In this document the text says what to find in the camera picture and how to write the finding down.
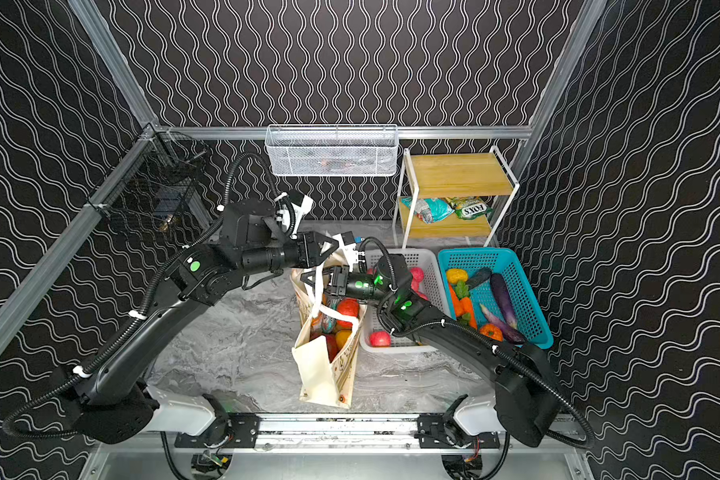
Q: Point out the yellow pepper in teal basket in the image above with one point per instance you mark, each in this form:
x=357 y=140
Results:
x=455 y=276

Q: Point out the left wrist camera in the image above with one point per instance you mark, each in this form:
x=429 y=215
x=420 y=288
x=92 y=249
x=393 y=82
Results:
x=291 y=208

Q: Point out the floral canvas grocery bag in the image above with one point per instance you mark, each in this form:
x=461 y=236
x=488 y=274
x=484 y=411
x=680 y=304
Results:
x=327 y=373

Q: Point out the white wire wall basket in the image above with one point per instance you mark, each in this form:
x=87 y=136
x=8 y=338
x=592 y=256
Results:
x=333 y=150

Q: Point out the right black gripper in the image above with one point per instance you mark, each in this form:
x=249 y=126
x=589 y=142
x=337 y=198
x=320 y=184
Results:
x=338 y=283

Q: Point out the teal plastic vegetable basket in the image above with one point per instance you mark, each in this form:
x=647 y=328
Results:
x=504 y=262

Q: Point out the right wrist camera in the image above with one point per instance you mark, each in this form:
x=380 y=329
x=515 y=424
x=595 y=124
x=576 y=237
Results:
x=348 y=248

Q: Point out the black wire wall basket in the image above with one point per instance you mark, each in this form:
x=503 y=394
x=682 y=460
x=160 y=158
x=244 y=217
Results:
x=159 y=192

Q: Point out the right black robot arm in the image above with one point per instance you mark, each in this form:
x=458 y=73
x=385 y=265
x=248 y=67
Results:
x=527 y=402

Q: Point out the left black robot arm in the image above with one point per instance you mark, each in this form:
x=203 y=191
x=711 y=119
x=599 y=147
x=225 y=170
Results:
x=106 y=397

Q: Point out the dark green cucumber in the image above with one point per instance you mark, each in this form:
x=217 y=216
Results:
x=479 y=277

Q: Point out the teal snack bag lower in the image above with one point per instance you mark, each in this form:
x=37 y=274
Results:
x=430 y=210

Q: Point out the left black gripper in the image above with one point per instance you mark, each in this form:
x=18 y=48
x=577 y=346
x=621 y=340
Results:
x=306 y=252

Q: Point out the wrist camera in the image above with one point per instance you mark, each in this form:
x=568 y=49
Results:
x=348 y=248
x=291 y=208

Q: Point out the white wooden two-tier shelf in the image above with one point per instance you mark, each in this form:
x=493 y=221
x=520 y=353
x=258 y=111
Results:
x=453 y=175

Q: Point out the green Fox's bag lower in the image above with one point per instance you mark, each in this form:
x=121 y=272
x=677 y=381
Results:
x=469 y=208

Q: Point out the red apple back right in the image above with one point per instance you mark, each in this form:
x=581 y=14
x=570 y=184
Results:
x=417 y=277

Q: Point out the small orange pumpkin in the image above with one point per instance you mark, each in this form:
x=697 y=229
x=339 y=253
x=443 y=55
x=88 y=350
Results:
x=492 y=331

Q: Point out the white plastic fruit basket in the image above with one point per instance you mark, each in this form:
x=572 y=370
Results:
x=432 y=286

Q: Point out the red tomato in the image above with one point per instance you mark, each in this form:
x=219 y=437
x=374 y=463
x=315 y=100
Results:
x=350 y=308

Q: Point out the red apple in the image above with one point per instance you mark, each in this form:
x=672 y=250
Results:
x=380 y=339
x=417 y=277

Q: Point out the striped purple eggplant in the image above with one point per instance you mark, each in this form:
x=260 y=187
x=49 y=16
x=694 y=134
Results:
x=509 y=333

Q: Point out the orange carrot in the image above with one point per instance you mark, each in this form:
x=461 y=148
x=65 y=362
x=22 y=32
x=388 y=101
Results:
x=468 y=316
x=456 y=303

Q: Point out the yellow lemon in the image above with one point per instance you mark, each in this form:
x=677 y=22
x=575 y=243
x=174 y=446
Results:
x=342 y=337

